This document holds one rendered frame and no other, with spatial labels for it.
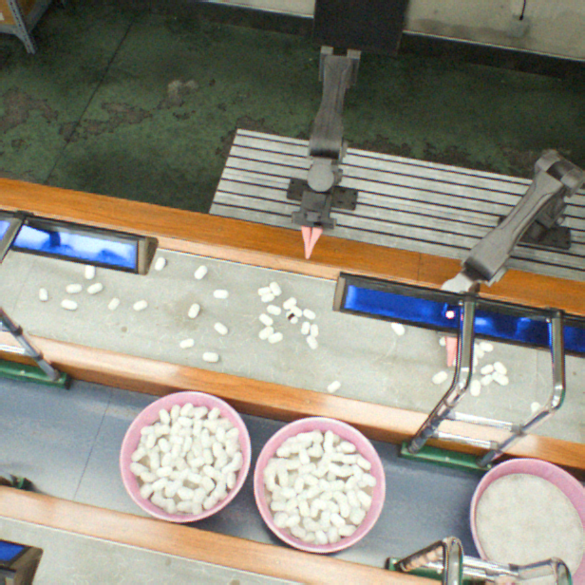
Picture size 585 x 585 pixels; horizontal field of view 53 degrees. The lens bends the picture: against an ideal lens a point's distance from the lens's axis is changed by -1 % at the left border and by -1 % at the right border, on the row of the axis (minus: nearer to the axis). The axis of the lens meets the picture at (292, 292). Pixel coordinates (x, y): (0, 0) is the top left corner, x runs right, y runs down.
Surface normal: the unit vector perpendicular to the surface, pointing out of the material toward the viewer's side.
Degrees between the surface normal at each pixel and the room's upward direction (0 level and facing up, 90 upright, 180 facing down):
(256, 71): 0
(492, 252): 36
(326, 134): 14
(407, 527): 0
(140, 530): 0
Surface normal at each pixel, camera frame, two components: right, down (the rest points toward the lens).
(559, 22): -0.20, 0.85
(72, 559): 0.04, -0.50
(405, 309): -0.14, 0.45
